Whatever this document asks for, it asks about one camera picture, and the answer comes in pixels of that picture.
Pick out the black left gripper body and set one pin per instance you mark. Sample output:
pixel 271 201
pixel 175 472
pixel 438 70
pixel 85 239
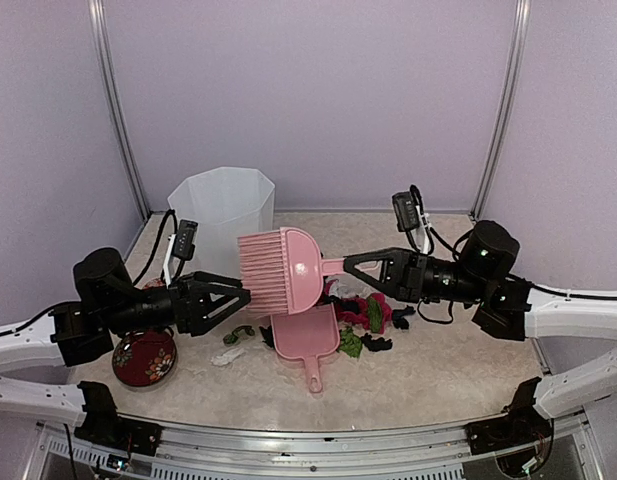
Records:
pixel 180 302

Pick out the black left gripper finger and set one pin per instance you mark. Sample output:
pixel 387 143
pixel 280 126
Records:
pixel 214 281
pixel 210 307

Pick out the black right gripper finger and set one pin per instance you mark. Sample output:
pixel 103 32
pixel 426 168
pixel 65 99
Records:
pixel 376 256
pixel 383 277

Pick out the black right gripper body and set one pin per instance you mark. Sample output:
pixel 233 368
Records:
pixel 411 279

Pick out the pink hand brush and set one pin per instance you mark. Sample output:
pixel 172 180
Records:
pixel 284 271

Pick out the pink plastic dustpan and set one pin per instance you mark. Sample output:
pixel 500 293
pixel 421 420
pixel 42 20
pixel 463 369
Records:
pixel 307 337

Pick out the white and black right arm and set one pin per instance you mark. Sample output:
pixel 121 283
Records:
pixel 507 308

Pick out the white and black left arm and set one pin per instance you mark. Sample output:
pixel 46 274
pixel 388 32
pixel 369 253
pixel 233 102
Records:
pixel 73 333

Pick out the pile of coloured paper scraps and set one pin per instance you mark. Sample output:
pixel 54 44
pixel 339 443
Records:
pixel 371 312

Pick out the red patterned glass bowl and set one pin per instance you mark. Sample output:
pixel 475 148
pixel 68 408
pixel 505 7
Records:
pixel 154 283

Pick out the olive green paper scrap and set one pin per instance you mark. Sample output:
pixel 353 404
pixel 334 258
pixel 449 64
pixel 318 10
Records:
pixel 238 334

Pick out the black paper scrap right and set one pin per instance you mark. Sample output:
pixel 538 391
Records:
pixel 376 344

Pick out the red floral lacquer bowl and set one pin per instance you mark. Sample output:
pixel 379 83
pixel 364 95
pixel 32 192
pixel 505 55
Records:
pixel 144 358

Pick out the translucent white plastic bin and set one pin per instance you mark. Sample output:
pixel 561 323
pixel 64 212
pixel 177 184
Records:
pixel 226 203

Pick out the green paper scrap near dustpan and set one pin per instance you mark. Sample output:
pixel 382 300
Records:
pixel 350 343

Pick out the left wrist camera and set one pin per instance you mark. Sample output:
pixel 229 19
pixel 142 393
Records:
pixel 180 250

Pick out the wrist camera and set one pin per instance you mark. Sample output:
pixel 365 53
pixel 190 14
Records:
pixel 412 221
pixel 180 250

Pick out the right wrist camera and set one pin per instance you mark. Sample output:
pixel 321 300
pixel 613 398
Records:
pixel 412 221

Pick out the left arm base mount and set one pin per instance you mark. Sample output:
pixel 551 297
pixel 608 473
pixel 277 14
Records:
pixel 105 427

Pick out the aluminium front rail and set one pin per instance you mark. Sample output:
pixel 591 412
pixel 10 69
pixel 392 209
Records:
pixel 195 452

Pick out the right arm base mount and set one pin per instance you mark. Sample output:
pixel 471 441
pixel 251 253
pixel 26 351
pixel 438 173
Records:
pixel 520 424

